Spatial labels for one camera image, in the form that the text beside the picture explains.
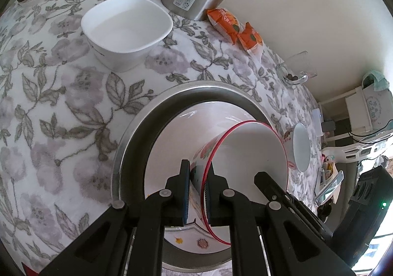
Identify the strawberry pattern bowl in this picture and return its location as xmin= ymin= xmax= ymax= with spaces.
xmin=190 ymin=120 xmax=288 ymax=246

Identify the glass mug with handle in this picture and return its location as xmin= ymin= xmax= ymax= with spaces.
xmin=276 ymin=51 xmax=318 ymax=87

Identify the white wooden shelf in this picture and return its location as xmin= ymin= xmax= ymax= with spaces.
xmin=318 ymin=86 xmax=373 ymax=143

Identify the white bowl with red emblem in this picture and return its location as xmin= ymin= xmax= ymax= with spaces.
xmin=283 ymin=123 xmax=311 ymax=172

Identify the white plate with yellow flowers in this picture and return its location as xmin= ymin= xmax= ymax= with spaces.
xmin=144 ymin=102 xmax=256 ymax=196

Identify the white power strip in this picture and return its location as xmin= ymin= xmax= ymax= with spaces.
xmin=311 ymin=108 xmax=324 ymax=137

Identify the stainless steel plate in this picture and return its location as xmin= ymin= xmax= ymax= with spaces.
xmin=111 ymin=81 xmax=272 ymax=273

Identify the orange snack packet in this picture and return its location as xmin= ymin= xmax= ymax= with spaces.
xmin=238 ymin=22 xmax=263 ymax=60
xmin=207 ymin=8 xmax=244 ymax=44

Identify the small white square bowl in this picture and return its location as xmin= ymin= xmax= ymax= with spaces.
xmin=81 ymin=0 xmax=173 ymax=72

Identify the black power adapter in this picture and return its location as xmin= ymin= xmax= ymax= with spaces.
xmin=321 ymin=120 xmax=336 ymax=133

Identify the white chair back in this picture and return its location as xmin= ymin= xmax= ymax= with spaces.
xmin=322 ymin=140 xmax=392 ymax=164

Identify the floral tablecloth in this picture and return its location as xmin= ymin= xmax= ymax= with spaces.
xmin=1 ymin=0 xmax=317 ymax=272

